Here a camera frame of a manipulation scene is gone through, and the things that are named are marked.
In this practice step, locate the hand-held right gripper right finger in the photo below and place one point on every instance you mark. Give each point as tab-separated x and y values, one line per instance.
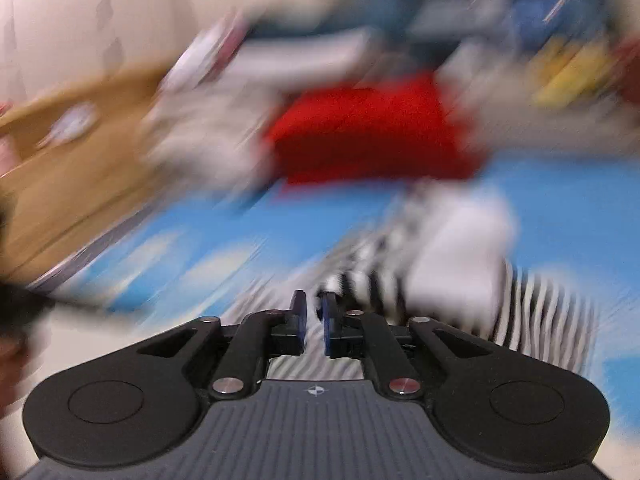
327	322

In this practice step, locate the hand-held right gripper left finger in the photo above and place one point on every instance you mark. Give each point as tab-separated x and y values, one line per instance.
300	322

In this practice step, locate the black white striped small shirt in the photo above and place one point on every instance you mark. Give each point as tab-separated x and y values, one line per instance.
450	255

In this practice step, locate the brown cardboard box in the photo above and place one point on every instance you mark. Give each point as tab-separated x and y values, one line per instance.
75	170

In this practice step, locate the red folded cloth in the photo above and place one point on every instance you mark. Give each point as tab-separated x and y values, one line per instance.
365	130

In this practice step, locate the white cloth pile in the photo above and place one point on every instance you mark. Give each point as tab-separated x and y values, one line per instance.
210	145

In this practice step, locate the blue floral printed sheet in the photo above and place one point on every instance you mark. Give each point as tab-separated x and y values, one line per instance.
565	205

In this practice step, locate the yellow blurred object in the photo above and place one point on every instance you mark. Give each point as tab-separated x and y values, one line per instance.
575	75

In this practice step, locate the blue blurred object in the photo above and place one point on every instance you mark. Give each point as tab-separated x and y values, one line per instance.
537	10

